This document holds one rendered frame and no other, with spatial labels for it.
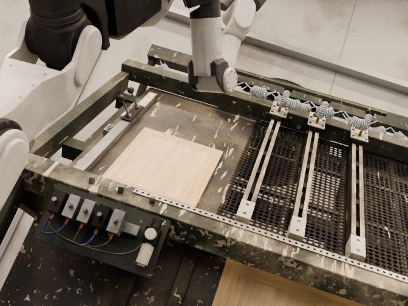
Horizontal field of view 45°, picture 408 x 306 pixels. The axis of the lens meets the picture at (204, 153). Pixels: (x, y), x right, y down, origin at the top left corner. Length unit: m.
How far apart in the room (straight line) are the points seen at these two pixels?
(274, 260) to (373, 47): 3.99
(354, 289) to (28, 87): 1.44
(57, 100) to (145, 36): 4.23
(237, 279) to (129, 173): 0.67
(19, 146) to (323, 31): 4.83
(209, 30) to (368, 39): 4.38
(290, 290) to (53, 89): 1.44
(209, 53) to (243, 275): 1.10
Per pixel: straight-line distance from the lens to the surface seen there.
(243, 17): 1.59
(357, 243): 2.17
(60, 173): 2.18
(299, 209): 2.24
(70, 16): 1.18
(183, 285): 2.17
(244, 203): 2.14
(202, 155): 2.50
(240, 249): 2.01
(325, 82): 5.31
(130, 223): 2.02
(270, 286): 2.22
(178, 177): 2.30
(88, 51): 1.20
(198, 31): 1.44
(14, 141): 1.02
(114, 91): 3.01
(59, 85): 1.16
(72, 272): 2.31
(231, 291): 2.20
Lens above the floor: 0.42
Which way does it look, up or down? 20 degrees up
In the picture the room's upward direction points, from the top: 20 degrees clockwise
